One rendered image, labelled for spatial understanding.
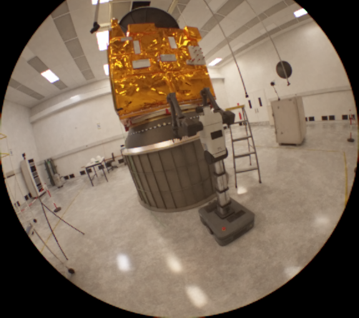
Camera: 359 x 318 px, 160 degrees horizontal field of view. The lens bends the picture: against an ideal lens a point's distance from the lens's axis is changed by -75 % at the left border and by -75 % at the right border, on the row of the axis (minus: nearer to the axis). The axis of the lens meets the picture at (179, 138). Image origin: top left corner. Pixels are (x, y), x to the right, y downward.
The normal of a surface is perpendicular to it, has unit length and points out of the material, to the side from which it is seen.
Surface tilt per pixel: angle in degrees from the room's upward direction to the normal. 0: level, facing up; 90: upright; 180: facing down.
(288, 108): 90
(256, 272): 0
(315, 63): 90
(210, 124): 90
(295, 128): 90
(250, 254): 0
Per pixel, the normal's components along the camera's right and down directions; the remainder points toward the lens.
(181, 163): 0.17, 0.08
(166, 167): -0.04, 0.14
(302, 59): -0.89, 0.27
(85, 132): 0.39, 0.02
